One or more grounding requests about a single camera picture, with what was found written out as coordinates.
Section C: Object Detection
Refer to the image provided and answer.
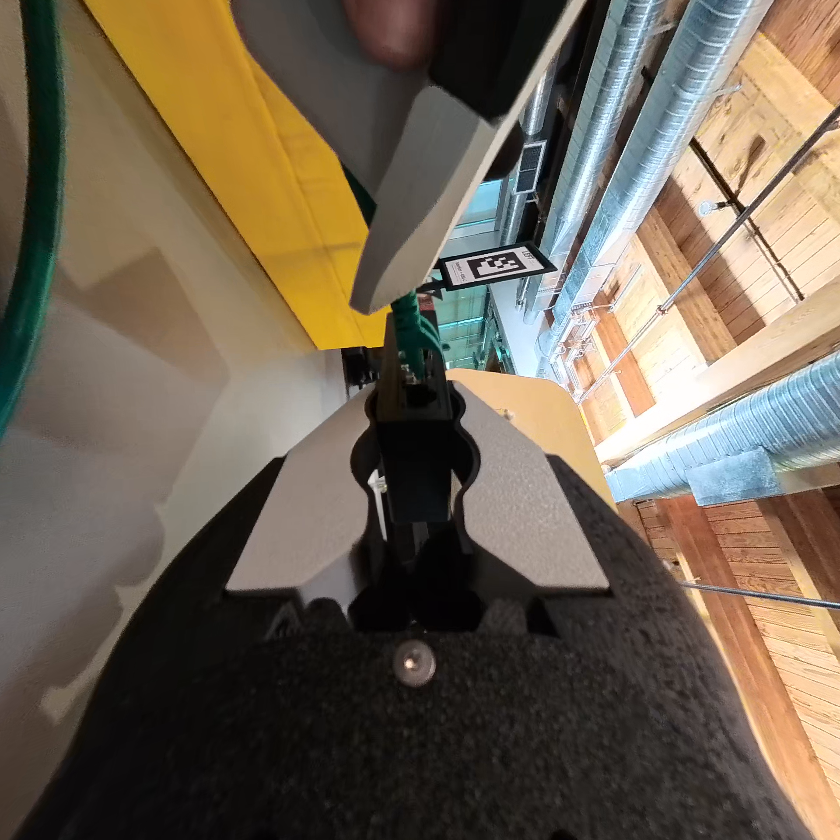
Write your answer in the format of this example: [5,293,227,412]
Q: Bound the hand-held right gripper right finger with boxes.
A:
[415,381,611,632]

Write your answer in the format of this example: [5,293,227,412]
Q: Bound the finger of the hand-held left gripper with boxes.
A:
[233,0,588,315]

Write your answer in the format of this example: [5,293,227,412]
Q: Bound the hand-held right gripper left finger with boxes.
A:
[224,392,416,632]

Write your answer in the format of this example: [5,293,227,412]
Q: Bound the black ethernet switch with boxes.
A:
[374,314,458,524]

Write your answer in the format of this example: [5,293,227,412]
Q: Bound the yellow storage bin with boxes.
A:
[84,0,396,350]

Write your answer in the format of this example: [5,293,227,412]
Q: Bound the green ethernet cable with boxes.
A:
[0,0,445,442]

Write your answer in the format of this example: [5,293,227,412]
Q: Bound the person's left hand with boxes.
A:
[344,0,442,70]

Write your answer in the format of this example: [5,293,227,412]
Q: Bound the wooden stand with white base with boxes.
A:
[446,367,619,514]

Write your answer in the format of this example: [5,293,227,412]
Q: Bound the black white marker sign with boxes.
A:
[435,243,559,291]

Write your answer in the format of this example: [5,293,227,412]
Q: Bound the silver air duct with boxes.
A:
[604,351,840,508]
[525,0,664,263]
[564,0,775,316]

